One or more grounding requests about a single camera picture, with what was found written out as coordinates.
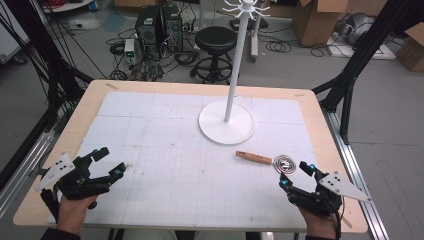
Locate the black metal frame stand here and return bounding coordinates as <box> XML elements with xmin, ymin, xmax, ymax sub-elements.
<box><xmin>311</xmin><ymin>0</ymin><xmax>424</xmax><ymax>146</ymax></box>
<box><xmin>0</xmin><ymin>0</ymin><xmax>95</xmax><ymax>188</ymax></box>

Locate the white grid mat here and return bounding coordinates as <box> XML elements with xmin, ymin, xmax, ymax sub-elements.
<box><xmin>47</xmin><ymin>91</ymin><xmax>319</xmax><ymax>231</ymax></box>

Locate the grey rounded appliance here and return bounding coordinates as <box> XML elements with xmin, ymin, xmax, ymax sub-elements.
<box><xmin>336</xmin><ymin>12</ymin><xmax>376</xmax><ymax>46</ymax></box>

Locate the coiled black cable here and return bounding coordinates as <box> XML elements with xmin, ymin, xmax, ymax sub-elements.
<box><xmin>264</xmin><ymin>39</ymin><xmax>293</xmax><ymax>54</ymax></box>

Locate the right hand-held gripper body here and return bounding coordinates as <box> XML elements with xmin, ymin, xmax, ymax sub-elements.
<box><xmin>285</xmin><ymin>171</ymin><xmax>374</xmax><ymax>218</ymax></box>

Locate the white metal post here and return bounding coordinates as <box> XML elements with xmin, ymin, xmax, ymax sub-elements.
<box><xmin>249</xmin><ymin>9</ymin><xmax>261</xmax><ymax>63</ymax></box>

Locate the small cardboard box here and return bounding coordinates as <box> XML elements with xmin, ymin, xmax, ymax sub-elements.
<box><xmin>395</xmin><ymin>22</ymin><xmax>424</xmax><ymax>73</ymax></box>

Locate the black round stool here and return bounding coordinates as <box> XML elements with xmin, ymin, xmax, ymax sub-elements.
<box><xmin>189</xmin><ymin>25</ymin><xmax>239</xmax><ymax>85</ymax></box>

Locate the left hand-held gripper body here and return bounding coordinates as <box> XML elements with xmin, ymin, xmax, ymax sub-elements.
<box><xmin>34</xmin><ymin>152</ymin><xmax>113</xmax><ymax>222</ymax></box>

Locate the white hook stand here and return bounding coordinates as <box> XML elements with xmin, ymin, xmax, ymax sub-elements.
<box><xmin>198</xmin><ymin>0</ymin><xmax>272</xmax><ymax>146</ymax></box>

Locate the small grey power box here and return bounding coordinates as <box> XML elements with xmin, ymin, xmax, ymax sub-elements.
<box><xmin>123</xmin><ymin>38</ymin><xmax>137</xmax><ymax>66</ymax></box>

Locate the large cardboard box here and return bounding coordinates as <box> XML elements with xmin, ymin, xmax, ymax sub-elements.
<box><xmin>291</xmin><ymin>0</ymin><xmax>354</xmax><ymax>48</ymax></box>

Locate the wooden-handled metal strainer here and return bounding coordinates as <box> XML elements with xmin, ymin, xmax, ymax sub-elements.
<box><xmin>235</xmin><ymin>150</ymin><xmax>297</xmax><ymax>176</ymax></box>

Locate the aluminium rail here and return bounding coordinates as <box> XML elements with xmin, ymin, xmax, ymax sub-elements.
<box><xmin>322</xmin><ymin>109</ymin><xmax>390</xmax><ymax>240</ymax></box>
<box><xmin>0</xmin><ymin>129</ymin><xmax>56</xmax><ymax>219</ymax></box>

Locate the person's left hand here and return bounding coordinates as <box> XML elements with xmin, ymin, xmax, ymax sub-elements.
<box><xmin>55</xmin><ymin>193</ymin><xmax>99</xmax><ymax>237</ymax></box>

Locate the tangle of black cables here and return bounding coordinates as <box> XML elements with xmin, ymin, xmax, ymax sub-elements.
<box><xmin>105</xmin><ymin>19</ymin><xmax>201</xmax><ymax>82</ymax></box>

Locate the person's right hand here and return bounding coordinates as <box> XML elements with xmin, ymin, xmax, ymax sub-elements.
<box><xmin>298</xmin><ymin>206</ymin><xmax>338</xmax><ymax>240</ymax></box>

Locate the black computer tower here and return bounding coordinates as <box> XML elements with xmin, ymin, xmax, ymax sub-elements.
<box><xmin>134</xmin><ymin>5</ymin><xmax>163</xmax><ymax>58</ymax></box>
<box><xmin>161</xmin><ymin>3</ymin><xmax>184</xmax><ymax>53</ymax></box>

